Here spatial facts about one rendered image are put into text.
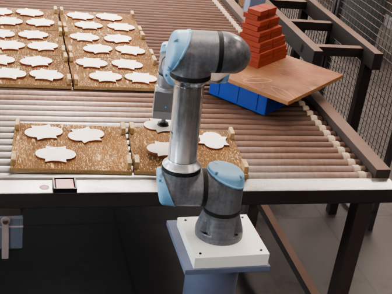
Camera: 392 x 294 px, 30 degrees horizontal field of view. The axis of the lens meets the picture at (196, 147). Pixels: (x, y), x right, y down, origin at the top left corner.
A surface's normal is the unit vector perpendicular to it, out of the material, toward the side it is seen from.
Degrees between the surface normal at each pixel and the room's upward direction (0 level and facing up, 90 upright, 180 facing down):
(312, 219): 0
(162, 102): 90
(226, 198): 88
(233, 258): 90
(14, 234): 90
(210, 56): 82
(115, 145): 0
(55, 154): 0
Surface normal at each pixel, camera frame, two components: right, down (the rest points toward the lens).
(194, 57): 0.15, 0.33
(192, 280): -0.70, 0.24
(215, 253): 0.10, -0.90
